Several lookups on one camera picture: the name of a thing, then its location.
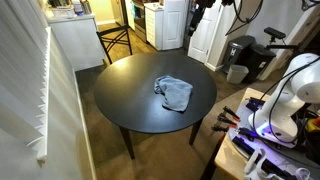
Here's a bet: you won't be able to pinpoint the blue microfibre cloth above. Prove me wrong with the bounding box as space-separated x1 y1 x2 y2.
153 75 194 113

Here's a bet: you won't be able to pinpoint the round black table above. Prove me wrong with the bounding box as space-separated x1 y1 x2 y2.
93 52 218 160

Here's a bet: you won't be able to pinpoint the white drawer cabinet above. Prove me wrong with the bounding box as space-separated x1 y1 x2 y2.
144 0 190 52

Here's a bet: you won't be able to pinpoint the black metal chair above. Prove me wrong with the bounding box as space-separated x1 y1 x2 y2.
96 24 134 65

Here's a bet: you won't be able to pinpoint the black bar clamp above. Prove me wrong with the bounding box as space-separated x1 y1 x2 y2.
211 123 231 133

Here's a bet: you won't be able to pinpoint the white panel door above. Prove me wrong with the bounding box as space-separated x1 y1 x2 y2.
187 0 225 64

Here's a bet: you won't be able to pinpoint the steel kitchen stove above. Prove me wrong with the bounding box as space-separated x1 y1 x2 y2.
132 0 148 43

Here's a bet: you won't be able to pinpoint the small white wastebasket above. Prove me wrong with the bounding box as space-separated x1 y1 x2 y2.
226 64 250 85

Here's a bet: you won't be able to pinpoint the hanging black garment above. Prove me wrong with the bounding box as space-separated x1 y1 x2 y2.
186 0 218 38

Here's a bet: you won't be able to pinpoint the black lidded trash can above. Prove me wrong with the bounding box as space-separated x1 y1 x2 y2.
242 43 277 84
222 35 257 75

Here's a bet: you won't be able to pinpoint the white kitchen counter cabinet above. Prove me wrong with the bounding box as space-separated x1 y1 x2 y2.
46 12 106 72

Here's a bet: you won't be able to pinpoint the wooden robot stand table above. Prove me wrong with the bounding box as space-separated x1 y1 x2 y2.
200 87 320 180

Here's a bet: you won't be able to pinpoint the steel utensil cup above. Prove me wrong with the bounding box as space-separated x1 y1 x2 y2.
81 0 93 15

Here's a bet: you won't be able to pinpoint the blue white container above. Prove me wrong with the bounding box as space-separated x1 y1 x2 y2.
72 0 85 17

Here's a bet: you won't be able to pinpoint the white mug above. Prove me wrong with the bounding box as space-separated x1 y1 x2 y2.
65 7 76 19

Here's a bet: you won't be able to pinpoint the white vertical window blinds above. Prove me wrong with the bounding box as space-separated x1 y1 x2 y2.
0 0 52 165

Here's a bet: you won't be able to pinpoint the orange handled black clamp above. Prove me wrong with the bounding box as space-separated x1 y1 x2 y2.
222 105 241 123
217 113 239 130

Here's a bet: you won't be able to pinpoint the black aluminium rail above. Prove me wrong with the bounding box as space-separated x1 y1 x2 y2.
231 135 298 180

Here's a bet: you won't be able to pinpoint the hanging black cable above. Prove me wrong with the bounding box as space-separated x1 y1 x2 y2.
224 0 265 37

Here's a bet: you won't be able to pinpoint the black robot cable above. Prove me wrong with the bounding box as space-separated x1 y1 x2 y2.
251 55 320 145

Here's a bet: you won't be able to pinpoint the black camera on stand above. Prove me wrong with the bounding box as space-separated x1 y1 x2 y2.
263 26 300 52

